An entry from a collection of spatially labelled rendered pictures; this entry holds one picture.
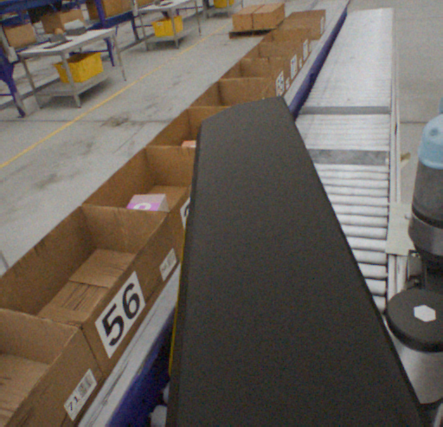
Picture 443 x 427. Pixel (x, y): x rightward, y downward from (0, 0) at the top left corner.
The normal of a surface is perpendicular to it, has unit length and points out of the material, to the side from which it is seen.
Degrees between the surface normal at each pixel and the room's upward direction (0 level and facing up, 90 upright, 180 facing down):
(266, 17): 91
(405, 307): 0
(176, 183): 89
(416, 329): 0
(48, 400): 90
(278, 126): 4
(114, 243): 89
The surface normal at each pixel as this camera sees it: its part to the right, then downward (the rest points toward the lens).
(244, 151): -0.20, -0.83
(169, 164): -0.32, 0.54
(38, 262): 0.94, 0.07
